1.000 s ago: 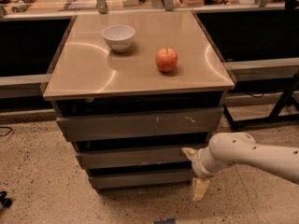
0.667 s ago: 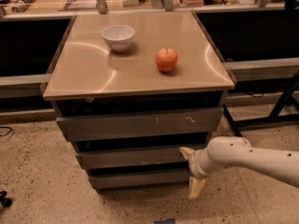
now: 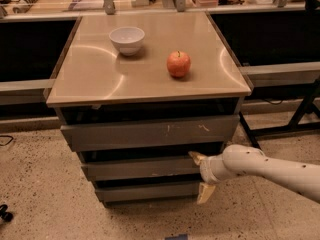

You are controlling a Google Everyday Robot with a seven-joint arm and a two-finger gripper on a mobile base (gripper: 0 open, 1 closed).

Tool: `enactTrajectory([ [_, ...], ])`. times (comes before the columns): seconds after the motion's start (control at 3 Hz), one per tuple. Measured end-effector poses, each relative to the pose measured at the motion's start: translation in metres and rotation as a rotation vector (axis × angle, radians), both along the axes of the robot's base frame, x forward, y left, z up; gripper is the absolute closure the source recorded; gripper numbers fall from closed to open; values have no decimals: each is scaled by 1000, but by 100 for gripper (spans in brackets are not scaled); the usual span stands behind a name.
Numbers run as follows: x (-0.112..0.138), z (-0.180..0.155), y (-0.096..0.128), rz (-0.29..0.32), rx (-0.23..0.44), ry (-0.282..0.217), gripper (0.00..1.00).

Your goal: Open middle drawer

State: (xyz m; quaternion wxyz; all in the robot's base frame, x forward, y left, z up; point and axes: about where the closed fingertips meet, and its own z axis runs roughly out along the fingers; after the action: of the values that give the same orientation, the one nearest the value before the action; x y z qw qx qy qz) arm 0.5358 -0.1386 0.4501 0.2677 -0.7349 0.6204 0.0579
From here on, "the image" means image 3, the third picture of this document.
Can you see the grey bottom drawer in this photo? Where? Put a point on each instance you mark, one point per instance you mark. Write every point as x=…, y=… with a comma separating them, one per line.
x=147, y=192

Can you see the blue tape on floor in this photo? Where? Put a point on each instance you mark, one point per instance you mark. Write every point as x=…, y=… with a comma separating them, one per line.
x=178, y=237

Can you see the red apple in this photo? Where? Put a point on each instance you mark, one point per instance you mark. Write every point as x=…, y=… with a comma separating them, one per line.
x=178, y=64

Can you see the black table leg frame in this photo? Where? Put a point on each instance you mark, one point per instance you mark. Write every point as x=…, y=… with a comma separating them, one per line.
x=307, y=106

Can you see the black object on floor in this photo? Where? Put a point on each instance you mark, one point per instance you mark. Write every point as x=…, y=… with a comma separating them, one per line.
x=4, y=214

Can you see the white ceramic bowl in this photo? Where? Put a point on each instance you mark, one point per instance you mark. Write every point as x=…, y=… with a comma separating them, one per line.
x=127, y=40

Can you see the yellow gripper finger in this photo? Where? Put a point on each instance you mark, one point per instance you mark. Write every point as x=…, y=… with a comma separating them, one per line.
x=205, y=192
x=197, y=157

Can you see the grey drawer cabinet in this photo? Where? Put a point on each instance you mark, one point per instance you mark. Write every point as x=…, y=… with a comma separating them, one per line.
x=97, y=84

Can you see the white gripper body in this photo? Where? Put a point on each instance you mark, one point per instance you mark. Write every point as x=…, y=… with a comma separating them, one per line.
x=206, y=171

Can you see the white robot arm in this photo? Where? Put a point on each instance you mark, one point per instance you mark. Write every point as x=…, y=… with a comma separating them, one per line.
x=238, y=160

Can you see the grey top drawer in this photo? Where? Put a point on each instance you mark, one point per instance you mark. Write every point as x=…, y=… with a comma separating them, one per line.
x=149, y=133

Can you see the grey drawer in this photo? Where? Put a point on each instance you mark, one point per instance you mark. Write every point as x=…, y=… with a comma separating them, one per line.
x=147, y=192
x=148, y=168
x=149, y=133

